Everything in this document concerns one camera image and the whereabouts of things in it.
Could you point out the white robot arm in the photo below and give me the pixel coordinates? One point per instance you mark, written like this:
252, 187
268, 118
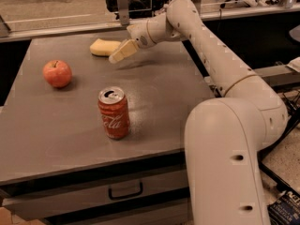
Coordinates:
222, 135

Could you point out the blue vinegar box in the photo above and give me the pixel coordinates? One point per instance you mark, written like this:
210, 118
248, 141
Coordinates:
286, 209

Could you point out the red coca-cola can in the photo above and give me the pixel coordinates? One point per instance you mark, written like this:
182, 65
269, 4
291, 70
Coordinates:
113, 106

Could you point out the red apple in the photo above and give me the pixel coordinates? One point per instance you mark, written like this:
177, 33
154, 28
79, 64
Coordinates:
57, 73

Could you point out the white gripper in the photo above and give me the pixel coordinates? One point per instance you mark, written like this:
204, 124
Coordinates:
140, 35

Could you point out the yellow sponge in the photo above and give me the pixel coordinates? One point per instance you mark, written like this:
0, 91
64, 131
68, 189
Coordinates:
103, 47

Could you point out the black tripod legs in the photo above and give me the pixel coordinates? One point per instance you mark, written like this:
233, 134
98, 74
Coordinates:
280, 163

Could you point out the black drawer handle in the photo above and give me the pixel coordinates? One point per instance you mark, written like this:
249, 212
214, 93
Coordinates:
125, 190

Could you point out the grey cabinet with drawers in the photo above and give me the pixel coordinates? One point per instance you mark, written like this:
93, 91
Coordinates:
56, 160

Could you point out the metal railing frame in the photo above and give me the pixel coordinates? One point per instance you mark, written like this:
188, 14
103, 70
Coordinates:
25, 19

